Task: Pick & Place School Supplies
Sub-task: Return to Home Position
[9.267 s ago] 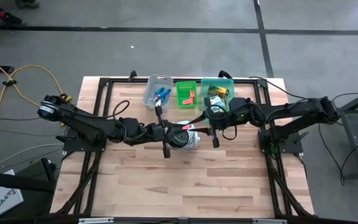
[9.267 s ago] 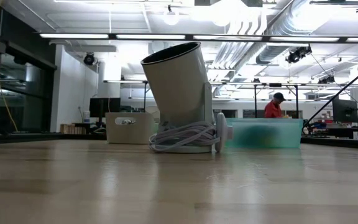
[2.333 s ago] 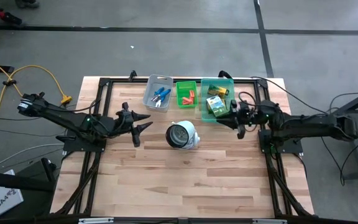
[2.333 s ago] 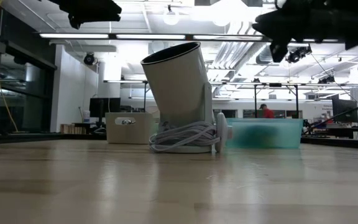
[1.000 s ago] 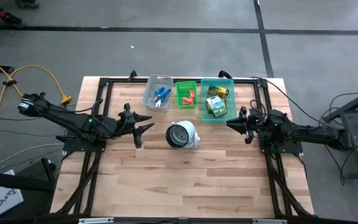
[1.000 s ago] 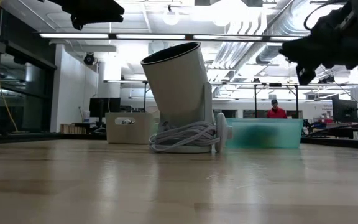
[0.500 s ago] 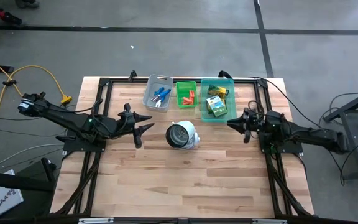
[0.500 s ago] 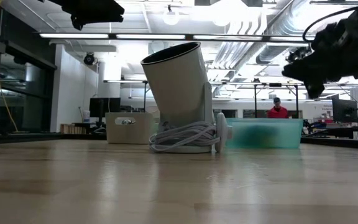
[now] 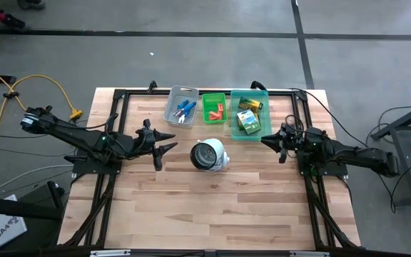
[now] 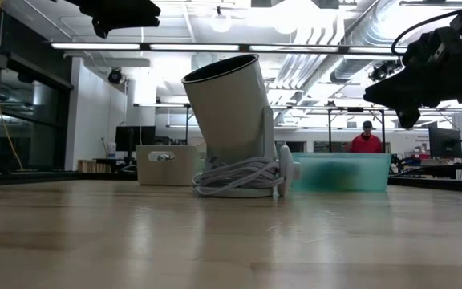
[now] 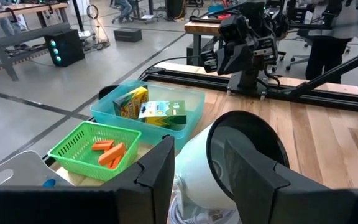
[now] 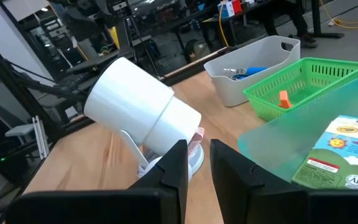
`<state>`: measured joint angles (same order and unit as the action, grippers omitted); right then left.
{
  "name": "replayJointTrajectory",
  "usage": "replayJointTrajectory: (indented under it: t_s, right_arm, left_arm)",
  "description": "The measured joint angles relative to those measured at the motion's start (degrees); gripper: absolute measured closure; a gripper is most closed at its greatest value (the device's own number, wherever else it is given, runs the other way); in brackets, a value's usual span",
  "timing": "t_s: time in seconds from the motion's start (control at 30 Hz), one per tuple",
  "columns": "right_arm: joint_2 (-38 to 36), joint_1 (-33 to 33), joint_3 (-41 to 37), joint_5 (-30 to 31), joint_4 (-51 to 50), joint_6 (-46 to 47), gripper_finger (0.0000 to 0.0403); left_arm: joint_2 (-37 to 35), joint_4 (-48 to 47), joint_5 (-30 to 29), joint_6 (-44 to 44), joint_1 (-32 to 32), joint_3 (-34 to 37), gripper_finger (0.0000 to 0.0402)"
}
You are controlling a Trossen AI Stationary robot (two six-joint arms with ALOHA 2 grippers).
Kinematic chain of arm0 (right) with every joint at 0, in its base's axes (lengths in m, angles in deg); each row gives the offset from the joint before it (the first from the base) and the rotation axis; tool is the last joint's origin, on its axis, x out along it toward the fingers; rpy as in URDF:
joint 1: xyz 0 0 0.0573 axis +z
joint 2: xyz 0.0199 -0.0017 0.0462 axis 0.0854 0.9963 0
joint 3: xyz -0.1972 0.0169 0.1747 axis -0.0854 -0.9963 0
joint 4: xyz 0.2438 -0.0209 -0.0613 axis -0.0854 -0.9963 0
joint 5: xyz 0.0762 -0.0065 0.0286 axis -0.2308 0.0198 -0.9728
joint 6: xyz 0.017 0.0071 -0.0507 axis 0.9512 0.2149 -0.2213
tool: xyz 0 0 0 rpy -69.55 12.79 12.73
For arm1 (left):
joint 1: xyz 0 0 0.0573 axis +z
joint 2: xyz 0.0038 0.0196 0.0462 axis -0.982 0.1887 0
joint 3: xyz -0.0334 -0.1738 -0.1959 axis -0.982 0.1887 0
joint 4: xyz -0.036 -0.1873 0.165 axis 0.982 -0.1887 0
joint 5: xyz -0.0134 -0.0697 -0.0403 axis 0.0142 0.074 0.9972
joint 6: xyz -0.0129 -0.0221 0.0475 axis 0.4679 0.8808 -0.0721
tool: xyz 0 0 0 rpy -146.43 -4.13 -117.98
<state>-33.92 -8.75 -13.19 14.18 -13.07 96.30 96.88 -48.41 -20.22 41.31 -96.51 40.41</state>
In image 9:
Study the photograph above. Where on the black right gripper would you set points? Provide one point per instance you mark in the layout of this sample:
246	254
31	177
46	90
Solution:
294	139

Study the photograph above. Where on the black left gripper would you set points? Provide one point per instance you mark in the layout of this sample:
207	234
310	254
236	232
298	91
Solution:
146	142

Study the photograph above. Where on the green and yellow crayon box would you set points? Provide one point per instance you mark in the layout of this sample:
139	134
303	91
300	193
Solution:
250	104

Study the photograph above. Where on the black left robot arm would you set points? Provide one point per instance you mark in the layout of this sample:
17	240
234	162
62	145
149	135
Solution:
80	135

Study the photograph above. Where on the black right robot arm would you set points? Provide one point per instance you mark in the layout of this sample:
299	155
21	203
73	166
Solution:
355	155

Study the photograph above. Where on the teal translucent tray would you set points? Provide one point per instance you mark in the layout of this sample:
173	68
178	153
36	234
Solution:
266	118

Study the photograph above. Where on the grey plastic bin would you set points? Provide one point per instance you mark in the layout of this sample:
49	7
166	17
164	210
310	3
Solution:
170	107

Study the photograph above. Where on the green plastic basket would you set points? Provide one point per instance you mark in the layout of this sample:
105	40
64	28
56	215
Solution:
207	101

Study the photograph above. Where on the black stand beam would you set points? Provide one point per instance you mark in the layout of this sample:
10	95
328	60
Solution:
13	208

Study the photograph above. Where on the person's foot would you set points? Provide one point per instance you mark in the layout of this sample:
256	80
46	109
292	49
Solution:
30	4

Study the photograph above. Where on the white security camera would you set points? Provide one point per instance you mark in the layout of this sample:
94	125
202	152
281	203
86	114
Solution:
219	153

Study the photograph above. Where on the black aluminium table frame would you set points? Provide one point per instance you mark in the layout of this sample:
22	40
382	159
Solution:
137	92

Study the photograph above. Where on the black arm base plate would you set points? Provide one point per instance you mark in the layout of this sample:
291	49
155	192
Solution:
334	172
84	167

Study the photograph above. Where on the silver flat bracket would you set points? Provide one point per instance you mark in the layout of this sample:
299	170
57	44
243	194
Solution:
309	254
109	253

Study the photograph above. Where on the black desk frame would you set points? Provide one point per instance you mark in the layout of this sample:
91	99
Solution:
401	125

